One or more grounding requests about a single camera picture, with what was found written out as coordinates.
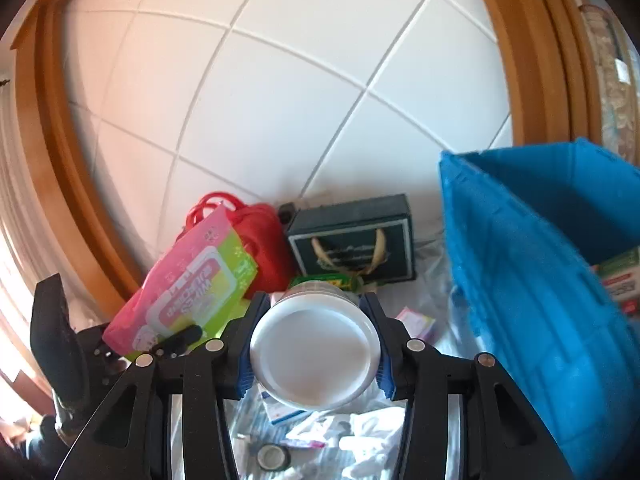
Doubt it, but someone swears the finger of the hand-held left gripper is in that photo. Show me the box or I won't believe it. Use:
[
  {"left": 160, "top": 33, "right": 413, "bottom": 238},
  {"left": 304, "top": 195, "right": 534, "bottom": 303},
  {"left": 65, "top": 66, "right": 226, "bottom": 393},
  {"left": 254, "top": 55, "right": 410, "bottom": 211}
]
[{"left": 152, "top": 324, "right": 202, "bottom": 358}]

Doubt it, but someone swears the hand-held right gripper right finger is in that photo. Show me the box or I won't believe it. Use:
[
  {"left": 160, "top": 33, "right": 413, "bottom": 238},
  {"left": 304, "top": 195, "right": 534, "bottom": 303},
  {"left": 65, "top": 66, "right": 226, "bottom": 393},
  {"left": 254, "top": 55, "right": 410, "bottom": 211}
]
[{"left": 361, "top": 292, "right": 576, "bottom": 480}]

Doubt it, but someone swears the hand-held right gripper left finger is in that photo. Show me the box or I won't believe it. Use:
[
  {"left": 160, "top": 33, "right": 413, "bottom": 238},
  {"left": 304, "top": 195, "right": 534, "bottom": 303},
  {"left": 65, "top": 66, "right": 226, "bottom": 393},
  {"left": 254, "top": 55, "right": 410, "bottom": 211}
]
[{"left": 57, "top": 291, "right": 271, "bottom": 480}]

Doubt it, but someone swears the pink wet wipes pack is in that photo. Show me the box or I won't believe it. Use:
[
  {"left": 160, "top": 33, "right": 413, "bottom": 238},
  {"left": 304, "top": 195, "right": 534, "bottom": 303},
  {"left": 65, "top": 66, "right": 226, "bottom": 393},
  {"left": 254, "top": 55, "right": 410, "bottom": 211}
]
[{"left": 102, "top": 202, "right": 260, "bottom": 361}]

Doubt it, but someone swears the white lidded metal jar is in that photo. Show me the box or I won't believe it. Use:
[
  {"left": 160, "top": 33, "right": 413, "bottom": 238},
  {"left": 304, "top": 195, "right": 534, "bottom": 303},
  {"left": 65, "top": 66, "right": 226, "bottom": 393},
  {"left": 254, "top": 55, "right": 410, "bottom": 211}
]
[{"left": 249, "top": 280, "right": 382, "bottom": 410}]

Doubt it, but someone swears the blue plastic bin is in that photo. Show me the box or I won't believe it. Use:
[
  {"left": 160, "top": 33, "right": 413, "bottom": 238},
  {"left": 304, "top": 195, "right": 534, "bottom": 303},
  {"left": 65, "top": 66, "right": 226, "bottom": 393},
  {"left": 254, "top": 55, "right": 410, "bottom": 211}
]
[{"left": 439, "top": 137, "right": 640, "bottom": 480}]

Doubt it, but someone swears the person's left forearm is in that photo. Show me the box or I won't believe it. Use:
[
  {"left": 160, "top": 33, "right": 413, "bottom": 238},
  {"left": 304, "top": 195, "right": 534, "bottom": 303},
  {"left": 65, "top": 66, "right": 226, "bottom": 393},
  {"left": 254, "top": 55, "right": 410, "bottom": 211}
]
[{"left": 0, "top": 405, "right": 71, "bottom": 480}]

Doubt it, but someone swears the pink tissue pack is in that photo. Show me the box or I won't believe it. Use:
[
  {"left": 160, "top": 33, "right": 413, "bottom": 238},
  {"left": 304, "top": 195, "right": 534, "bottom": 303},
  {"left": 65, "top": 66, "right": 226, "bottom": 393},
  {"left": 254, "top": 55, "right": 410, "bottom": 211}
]
[{"left": 395, "top": 305, "right": 438, "bottom": 341}]

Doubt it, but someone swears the small white blue box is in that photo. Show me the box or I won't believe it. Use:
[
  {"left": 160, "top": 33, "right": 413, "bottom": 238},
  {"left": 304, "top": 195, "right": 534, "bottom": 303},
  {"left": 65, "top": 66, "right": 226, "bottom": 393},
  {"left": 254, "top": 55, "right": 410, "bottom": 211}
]
[{"left": 260, "top": 382, "right": 306, "bottom": 423}]

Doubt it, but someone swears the white crumpled plastic bag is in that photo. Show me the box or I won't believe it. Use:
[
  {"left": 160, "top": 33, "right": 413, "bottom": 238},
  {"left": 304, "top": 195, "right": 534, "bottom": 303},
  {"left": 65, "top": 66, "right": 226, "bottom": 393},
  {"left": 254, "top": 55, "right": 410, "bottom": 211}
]
[{"left": 287, "top": 405, "right": 406, "bottom": 480}]

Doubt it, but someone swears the dark tape roll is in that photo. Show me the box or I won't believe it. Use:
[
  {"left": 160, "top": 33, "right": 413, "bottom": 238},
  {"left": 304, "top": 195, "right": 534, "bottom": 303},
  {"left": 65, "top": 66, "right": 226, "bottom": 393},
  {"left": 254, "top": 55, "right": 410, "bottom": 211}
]
[{"left": 256, "top": 444, "right": 292, "bottom": 472}]

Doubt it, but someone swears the green medicine box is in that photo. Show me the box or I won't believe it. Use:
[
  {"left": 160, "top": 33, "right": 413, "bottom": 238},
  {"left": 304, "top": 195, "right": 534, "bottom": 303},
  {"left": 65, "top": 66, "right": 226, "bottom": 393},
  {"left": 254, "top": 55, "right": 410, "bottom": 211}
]
[{"left": 290, "top": 272, "right": 366, "bottom": 296}]

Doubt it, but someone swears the red bear-shaped case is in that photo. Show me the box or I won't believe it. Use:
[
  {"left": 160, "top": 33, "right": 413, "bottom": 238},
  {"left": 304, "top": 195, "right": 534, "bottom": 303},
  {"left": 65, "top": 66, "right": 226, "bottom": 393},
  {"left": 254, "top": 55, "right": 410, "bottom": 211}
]
[{"left": 175, "top": 191, "right": 296, "bottom": 293}]

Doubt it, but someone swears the dark green gift box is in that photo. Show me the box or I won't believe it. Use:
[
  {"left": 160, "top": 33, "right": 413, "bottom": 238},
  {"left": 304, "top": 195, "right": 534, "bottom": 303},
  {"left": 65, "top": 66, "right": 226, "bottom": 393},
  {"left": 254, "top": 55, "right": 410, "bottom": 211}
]
[{"left": 286, "top": 193, "right": 417, "bottom": 286}]

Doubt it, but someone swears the green white carton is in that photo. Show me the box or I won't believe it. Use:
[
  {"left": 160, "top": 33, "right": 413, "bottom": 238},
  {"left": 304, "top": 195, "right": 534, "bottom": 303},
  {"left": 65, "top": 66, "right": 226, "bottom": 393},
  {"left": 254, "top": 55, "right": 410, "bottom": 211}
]
[{"left": 595, "top": 247, "right": 640, "bottom": 316}]

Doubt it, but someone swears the wooden door frame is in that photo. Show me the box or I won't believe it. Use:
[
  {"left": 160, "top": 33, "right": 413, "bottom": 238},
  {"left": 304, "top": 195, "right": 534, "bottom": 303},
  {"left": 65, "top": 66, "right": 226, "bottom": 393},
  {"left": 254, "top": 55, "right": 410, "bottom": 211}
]
[
  {"left": 10, "top": 0, "right": 146, "bottom": 301},
  {"left": 467, "top": 0, "right": 606, "bottom": 148}
]

